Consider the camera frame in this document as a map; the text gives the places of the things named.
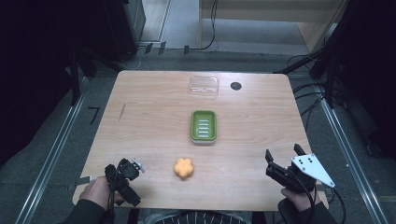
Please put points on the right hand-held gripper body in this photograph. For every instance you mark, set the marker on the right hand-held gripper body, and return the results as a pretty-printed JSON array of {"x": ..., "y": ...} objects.
[{"x": 299, "y": 174}]

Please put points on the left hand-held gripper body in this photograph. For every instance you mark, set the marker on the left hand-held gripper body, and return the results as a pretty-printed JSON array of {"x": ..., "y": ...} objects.
[{"x": 127, "y": 169}]

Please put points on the orange flower-shaped soap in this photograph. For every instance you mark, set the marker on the orange flower-shaped soap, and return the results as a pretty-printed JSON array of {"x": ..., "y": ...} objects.
[{"x": 183, "y": 168}]

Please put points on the green soap dish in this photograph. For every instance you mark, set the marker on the green soap dish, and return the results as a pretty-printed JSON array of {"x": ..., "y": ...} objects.
[{"x": 203, "y": 127}]

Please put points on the clear plastic lid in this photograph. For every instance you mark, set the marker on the clear plastic lid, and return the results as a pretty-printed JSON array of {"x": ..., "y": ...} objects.
[{"x": 204, "y": 85}]

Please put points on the person's right hand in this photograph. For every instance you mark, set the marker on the person's right hand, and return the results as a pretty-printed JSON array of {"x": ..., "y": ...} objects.
[{"x": 299, "y": 199}]

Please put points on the person's left hand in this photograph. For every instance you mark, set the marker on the person's left hand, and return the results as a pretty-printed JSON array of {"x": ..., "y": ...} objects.
[{"x": 97, "y": 190}]

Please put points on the black round table grommet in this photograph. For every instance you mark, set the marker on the black round table grommet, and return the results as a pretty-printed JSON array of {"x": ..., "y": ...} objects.
[{"x": 236, "y": 86}]

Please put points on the person's striped clothing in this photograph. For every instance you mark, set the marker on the person's striped clothing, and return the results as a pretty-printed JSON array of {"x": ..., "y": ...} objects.
[{"x": 193, "y": 217}]

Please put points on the black tripod stand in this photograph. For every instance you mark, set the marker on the black tripod stand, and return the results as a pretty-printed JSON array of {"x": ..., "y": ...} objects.
[{"x": 327, "y": 67}]

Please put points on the dark curtain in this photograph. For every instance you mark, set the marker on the dark curtain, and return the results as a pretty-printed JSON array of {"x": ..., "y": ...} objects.
[
  {"x": 34, "y": 71},
  {"x": 370, "y": 71}
]

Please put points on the black metal stand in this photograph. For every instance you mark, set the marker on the black metal stand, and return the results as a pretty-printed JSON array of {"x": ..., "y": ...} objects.
[{"x": 74, "y": 77}]

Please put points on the light wooden furniture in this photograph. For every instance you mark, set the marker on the light wooden furniture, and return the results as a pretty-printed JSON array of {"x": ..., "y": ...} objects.
[{"x": 314, "y": 28}]

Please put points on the black cabinet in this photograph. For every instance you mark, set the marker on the black cabinet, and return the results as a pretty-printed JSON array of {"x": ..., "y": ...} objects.
[{"x": 124, "y": 28}]

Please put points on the metal floor rail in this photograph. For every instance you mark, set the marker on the metal floor rail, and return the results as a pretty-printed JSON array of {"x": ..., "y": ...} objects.
[
  {"x": 351, "y": 158},
  {"x": 53, "y": 155}
]

